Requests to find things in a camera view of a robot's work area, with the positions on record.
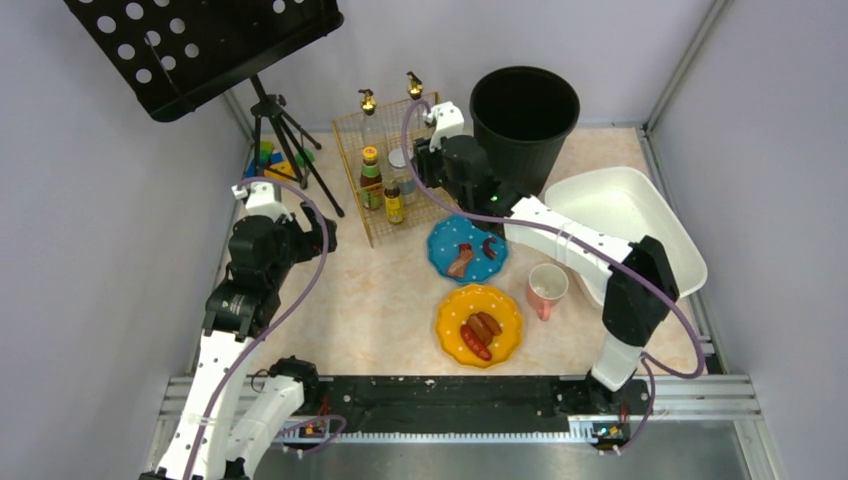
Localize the silver lid shaker jar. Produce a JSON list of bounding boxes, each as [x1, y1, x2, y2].
[[388, 147, 417, 205]]

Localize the small yellow spice bottle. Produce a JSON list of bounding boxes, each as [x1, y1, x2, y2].
[[383, 179, 405, 225]]

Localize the yellow cap sauce bottle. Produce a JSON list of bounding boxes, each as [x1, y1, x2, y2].
[[359, 145, 382, 210]]

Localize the clear bottle gold pump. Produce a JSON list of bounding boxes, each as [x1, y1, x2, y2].
[[358, 88, 390, 171], [406, 70, 429, 141]]

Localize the yellow dotted plate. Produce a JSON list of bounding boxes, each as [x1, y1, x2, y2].
[[434, 284, 524, 369]]

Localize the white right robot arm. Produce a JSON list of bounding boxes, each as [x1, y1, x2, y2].
[[401, 134, 679, 392]]

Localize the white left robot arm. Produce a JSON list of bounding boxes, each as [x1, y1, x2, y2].
[[142, 200, 337, 479]]

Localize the blue dotted plate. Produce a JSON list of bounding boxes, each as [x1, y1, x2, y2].
[[426, 215, 509, 285]]

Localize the yellow toy block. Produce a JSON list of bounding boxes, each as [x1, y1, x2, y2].
[[264, 161, 298, 182]]

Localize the blue toy block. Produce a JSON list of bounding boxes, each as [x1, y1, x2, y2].
[[244, 151, 284, 178]]

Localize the black plastic trash bin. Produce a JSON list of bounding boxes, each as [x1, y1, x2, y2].
[[469, 66, 581, 195]]

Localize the curved dark sausage piece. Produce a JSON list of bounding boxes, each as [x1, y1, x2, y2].
[[481, 237, 497, 260]]

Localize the lime green toy block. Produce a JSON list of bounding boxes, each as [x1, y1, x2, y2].
[[258, 141, 274, 164]]

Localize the black tripod stand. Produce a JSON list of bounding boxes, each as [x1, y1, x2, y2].
[[249, 74, 345, 218]]

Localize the pink mug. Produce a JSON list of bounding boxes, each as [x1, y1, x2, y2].
[[525, 263, 569, 322]]

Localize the brown sausage middle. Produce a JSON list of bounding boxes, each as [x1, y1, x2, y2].
[[466, 314, 494, 346]]

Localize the brown sausage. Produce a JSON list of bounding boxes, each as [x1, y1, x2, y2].
[[476, 312, 502, 336], [466, 314, 494, 346]]

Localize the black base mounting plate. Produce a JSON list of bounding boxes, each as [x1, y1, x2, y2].
[[300, 375, 650, 435]]

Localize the brown sausage rear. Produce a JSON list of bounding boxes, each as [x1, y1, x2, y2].
[[476, 312, 502, 336]]

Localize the red sausage front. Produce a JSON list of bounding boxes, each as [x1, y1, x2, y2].
[[460, 324, 492, 361]]

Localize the white plastic basin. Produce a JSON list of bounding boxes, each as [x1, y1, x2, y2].
[[543, 166, 708, 299]]

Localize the black perforated music stand tray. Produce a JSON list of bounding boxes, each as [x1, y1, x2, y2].
[[65, 0, 344, 123]]

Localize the yellow wire rack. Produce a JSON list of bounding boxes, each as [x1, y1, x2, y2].
[[332, 99, 449, 247]]

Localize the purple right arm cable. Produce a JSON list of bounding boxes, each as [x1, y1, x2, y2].
[[400, 99, 709, 455]]

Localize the aluminium frame rail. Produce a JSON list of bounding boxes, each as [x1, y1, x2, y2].
[[155, 374, 763, 445]]

